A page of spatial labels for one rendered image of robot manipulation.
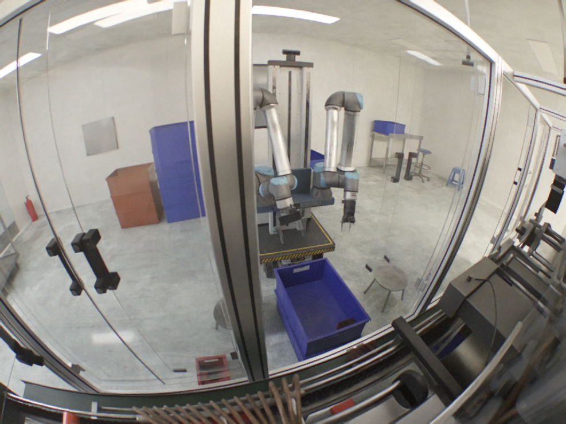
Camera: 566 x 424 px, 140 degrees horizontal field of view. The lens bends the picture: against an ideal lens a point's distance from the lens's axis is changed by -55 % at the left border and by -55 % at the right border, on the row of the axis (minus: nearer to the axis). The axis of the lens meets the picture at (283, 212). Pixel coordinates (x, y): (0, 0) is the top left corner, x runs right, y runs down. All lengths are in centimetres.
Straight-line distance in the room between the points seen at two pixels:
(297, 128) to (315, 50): 304
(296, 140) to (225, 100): 158
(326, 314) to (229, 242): 128
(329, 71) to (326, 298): 411
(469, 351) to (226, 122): 99
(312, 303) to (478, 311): 119
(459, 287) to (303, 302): 117
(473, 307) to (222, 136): 73
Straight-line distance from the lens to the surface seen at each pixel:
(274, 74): 176
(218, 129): 33
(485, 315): 74
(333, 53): 492
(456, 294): 74
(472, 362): 96
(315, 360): 102
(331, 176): 150
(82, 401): 105
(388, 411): 75
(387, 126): 509
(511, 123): 557
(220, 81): 32
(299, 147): 190
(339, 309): 165
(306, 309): 162
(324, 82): 475
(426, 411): 44
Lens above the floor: 151
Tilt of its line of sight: 29 degrees down
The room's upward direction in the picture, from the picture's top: 1 degrees clockwise
